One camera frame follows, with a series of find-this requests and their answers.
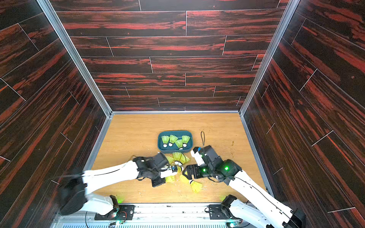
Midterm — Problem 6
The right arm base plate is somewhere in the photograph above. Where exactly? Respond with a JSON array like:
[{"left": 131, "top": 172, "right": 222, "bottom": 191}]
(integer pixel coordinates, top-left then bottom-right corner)
[{"left": 204, "top": 195, "right": 242, "bottom": 221}]

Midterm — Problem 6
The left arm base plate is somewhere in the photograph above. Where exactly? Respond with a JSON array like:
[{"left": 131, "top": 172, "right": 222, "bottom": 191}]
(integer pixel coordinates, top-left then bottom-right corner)
[{"left": 94, "top": 195, "right": 135, "bottom": 222}]

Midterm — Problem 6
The yellow shuttlecock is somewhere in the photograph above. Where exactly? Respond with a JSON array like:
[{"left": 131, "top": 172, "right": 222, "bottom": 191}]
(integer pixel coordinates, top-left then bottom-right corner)
[
  {"left": 168, "top": 135, "right": 178, "bottom": 147},
  {"left": 161, "top": 135, "right": 170, "bottom": 148},
  {"left": 182, "top": 135, "right": 191, "bottom": 147},
  {"left": 180, "top": 154, "right": 190, "bottom": 164},
  {"left": 166, "top": 156, "right": 175, "bottom": 165},
  {"left": 175, "top": 139, "right": 183, "bottom": 150},
  {"left": 189, "top": 180, "right": 202, "bottom": 194},
  {"left": 173, "top": 152, "right": 183, "bottom": 166},
  {"left": 165, "top": 176, "right": 175, "bottom": 183},
  {"left": 179, "top": 175, "right": 190, "bottom": 184}
]

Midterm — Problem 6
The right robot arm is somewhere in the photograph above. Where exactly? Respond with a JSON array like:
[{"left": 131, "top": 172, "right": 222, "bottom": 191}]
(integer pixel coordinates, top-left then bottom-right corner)
[{"left": 183, "top": 146, "right": 306, "bottom": 228}]

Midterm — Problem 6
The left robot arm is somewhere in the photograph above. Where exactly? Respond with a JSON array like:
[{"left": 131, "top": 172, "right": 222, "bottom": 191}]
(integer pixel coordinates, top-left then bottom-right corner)
[{"left": 58, "top": 153, "right": 182, "bottom": 215}]

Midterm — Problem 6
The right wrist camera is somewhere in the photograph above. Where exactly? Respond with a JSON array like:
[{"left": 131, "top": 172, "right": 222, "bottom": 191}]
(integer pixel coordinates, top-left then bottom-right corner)
[{"left": 191, "top": 147, "right": 205, "bottom": 166}]

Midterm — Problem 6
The aluminium front rail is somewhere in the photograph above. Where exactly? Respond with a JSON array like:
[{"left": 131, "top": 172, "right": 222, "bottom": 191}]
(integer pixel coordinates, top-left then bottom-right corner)
[{"left": 51, "top": 203, "right": 294, "bottom": 228}]

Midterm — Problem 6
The teal plastic storage box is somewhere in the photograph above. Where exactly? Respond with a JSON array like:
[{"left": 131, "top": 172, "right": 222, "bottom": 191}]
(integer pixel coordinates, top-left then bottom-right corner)
[{"left": 157, "top": 130, "right": 194, "bottom": 154}]

